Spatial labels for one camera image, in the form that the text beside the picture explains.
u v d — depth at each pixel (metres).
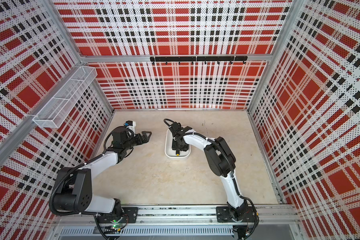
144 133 0.82
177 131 0.75
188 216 0.75
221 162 0.54
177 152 0.94
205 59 0.89
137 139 0.80
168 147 0.97
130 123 0.80
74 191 0.43
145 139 0.82
